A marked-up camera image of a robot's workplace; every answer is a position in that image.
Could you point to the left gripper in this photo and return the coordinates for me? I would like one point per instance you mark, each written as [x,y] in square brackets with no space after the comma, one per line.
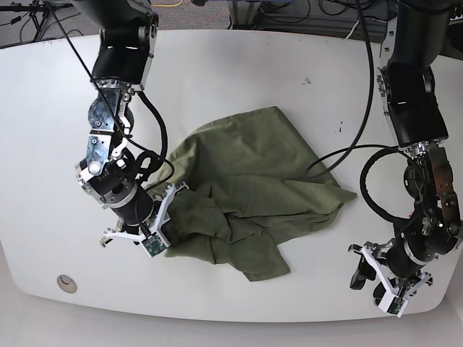
[393,265]

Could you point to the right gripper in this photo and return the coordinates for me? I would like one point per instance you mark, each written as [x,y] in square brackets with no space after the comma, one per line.
[140,215]

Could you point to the green T-shirt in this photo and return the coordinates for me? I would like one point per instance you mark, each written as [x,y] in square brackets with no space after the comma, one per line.
[249,192]

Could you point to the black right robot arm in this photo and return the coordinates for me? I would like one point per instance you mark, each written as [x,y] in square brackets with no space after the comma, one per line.
[110,173]

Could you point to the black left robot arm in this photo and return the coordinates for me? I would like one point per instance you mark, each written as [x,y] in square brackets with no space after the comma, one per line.
[414,39]

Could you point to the left table grommet hole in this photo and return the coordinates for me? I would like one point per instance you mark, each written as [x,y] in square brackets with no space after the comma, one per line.
[66,284]

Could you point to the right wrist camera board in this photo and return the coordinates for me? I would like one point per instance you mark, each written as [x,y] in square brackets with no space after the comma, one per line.
[154,245]

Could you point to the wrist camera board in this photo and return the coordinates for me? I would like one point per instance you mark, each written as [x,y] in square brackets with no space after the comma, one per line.
[393,304]
[154,245]

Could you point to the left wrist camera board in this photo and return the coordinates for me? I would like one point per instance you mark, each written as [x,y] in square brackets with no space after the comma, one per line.
[393,304]

